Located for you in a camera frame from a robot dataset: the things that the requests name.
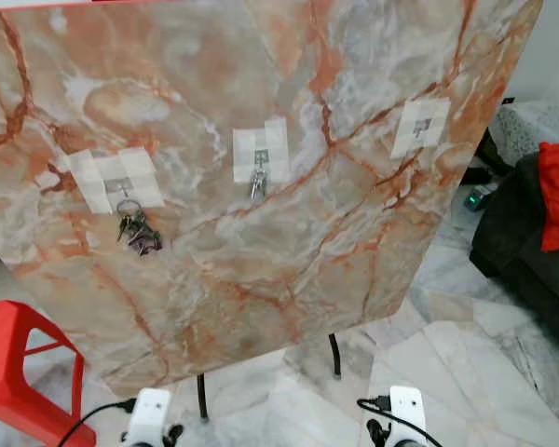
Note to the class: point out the red plastic stool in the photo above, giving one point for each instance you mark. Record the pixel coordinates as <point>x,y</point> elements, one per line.
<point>9,372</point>

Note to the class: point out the black power strip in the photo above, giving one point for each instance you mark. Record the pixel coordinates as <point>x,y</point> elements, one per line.
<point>475,173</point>

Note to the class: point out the marble pattern display board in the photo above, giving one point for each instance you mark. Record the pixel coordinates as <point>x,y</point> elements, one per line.
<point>261,270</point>

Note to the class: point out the small silver keys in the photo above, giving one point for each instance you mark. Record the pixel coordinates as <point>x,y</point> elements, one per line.
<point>257,184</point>

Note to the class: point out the side table with lace cloth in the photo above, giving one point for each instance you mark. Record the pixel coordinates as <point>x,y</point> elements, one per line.
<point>531,126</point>

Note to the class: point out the dark grey fabric sofa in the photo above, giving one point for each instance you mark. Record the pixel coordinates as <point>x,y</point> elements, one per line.
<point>517,242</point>

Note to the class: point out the black board stand leg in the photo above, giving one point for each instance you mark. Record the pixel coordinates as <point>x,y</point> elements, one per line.
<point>335,356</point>
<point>202,399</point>

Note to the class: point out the taped metal wall hook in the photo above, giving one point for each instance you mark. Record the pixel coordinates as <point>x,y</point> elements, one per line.
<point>421,126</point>
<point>117,183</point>
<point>260,149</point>

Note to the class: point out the small teal device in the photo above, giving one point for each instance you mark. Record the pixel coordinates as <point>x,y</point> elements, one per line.
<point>478,196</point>

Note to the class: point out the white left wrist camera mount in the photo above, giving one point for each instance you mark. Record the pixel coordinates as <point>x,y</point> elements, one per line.
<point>150,417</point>

